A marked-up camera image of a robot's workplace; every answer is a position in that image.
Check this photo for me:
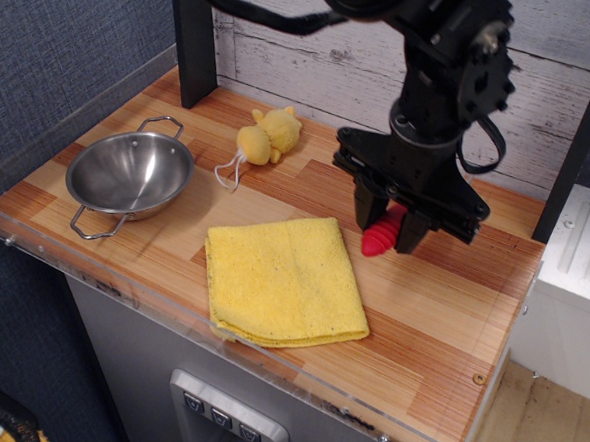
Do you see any white ridged side unit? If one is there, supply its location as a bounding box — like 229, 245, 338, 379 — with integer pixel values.
509, 185, 590, 399

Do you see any black left frame post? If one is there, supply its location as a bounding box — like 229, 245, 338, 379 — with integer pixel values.
172, 0, 218, 108

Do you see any folded yellow cloth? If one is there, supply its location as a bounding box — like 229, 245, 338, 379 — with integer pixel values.
205, 218, 370, 348

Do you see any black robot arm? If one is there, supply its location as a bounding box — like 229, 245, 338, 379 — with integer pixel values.
325, 0, 515, 254

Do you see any black yellow object bottom left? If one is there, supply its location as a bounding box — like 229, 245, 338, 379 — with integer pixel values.
0, 380, 59, 442

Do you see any grey toy dispenser panel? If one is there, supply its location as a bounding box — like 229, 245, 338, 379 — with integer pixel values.
170, 369, 290, 442

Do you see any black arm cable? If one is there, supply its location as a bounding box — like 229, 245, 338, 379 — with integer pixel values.
166, 0, 518, 178

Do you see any black frame post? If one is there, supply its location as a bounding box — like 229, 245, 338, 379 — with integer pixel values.
172, 0, 218, 108
531, 100, 590, 243

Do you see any stainless steel two-handled bowl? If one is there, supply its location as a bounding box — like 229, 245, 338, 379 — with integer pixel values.
65, 116, 195, 241

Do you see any black right frame post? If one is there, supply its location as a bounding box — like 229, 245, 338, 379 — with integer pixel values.
531, 100, 590, 243

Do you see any yellow plush toy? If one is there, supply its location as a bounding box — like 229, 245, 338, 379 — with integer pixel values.
214, 105, 303, 191

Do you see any red handled metal fork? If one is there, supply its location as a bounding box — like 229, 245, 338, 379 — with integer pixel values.
360, 204, 408, 258

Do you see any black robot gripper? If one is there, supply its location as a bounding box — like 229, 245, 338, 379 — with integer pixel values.
334, 113, 494, 253

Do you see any clear acrylic table guard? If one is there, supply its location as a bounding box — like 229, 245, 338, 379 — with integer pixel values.
0, 44, 555, 442

